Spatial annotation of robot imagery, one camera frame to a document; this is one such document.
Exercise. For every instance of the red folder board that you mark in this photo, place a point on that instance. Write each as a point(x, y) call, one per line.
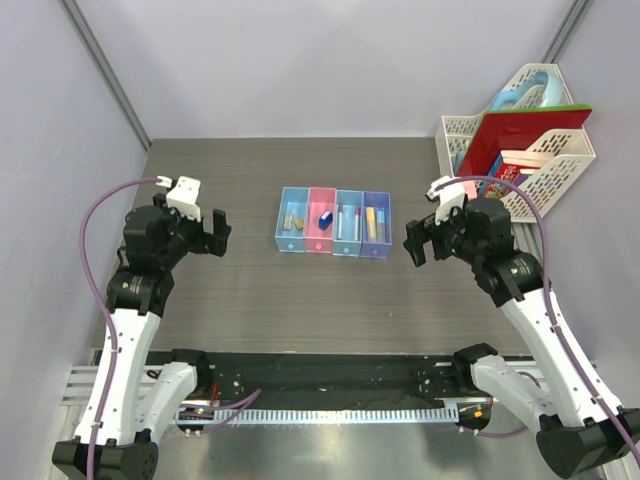
point(514, 130)

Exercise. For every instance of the purple drawer box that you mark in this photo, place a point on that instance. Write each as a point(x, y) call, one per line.
point(376, 250)

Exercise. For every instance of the white slotted cable duct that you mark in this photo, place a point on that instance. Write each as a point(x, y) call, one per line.
point(257, 417)

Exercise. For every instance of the blue capped clear tube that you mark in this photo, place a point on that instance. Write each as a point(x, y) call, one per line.
point(380, 225)

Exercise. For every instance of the light blue drawer box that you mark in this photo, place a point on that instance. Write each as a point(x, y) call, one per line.
point(295, 200)

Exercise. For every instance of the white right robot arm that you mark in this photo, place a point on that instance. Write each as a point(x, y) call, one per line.
point(579, 424)

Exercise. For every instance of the orange white marker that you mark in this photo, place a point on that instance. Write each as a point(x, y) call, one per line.
point(340, 222)

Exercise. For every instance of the colourful book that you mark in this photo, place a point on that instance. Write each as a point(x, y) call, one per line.
point(506, 167)

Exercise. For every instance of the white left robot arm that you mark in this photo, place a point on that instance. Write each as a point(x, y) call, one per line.
point(119, 434)

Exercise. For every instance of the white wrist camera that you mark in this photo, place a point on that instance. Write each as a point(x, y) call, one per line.
point(182, 195)
point(448, 193)

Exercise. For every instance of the pink drawer box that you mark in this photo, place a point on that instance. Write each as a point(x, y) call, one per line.
point(318, 232)

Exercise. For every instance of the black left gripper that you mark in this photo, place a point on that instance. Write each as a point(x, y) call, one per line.
point(202, 238)

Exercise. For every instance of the clear beige eraser block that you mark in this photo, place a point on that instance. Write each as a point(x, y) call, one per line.
point(288, 221)

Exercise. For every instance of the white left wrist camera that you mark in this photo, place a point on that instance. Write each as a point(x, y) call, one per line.
point(182, 195)

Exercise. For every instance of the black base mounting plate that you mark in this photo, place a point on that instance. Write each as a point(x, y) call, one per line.
point(332, 381)

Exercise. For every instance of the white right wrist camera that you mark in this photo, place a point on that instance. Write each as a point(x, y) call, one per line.
point(448, 193)

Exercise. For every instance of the teal blue drawer box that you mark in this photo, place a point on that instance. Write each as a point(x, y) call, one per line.
point(347, 247)

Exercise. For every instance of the small blue box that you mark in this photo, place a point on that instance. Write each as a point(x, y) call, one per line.
point(325, 220)

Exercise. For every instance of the white perforated file rack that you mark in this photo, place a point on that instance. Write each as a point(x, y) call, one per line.
point(570, 149)

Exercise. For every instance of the yellow capped tube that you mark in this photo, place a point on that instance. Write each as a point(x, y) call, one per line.
point(371, 224)

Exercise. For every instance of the pink sticky note block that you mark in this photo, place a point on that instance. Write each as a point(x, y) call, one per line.
point(469, 187)

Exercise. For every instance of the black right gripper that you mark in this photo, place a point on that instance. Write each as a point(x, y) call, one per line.
point(419, 230)

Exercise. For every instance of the pink white marker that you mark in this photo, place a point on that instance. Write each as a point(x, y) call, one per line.
point(357, 224)

